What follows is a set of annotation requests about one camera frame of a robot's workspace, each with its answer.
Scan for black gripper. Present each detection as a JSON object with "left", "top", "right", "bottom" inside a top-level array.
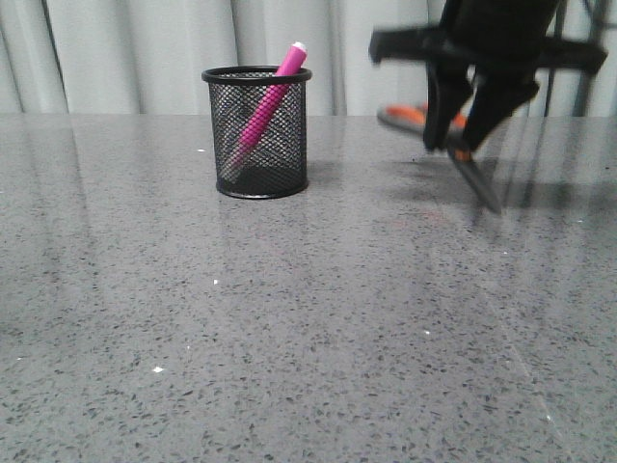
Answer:
[{"left": 368, "top": 1, "right": 607, "bottom": 150}]

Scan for grey orange scissors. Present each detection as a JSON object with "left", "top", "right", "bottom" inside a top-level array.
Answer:
[{"left": 377, "top": 102, "right": 501, "bottom": 214}]

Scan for pink marker pen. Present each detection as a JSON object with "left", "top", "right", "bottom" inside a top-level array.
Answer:
[{"left": 223, "top": 41, "right": 308, "bottom": 182}]

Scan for black mesh pen holder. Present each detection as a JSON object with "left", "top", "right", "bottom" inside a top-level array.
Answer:
[{"left": 201, "top": 66, "right": 312, "bottom": 200}]

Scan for grey curtain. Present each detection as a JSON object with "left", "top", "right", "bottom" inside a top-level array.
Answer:
[{"left": 0, "top": 0, "right": 617, "bottom": 118}]

